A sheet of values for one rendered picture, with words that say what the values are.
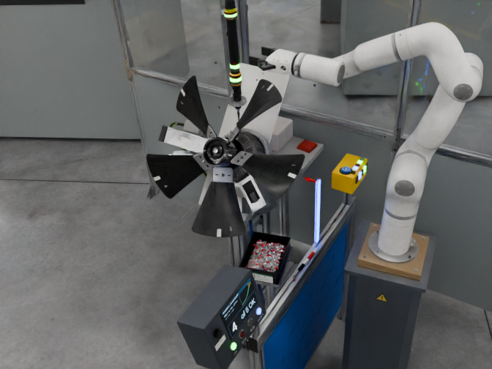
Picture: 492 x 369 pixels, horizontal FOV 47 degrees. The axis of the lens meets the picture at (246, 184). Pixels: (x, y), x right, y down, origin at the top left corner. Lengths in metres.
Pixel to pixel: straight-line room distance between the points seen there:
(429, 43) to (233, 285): 0.93
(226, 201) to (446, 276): 1.43
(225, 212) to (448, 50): 1.10
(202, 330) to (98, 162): 3.08
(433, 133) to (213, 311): 0.90
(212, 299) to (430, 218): 1.61
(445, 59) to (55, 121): 3.59
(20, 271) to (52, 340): 0.63
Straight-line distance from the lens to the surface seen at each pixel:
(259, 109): 2.29
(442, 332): 3.28
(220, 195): 2.35
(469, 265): 3.17
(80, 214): 4.12
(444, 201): 2.95
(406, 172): 1.95
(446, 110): 1.90
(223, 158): 2.30
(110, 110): 4.58
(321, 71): 1.89
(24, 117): 4.93
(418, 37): 1.80
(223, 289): 1.73
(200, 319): 1.66
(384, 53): 1.83
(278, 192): 2.19
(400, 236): 2.17
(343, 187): 2.45
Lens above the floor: 2.54
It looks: 38 degrees down
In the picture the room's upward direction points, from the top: 4 degrees counter-clockwise
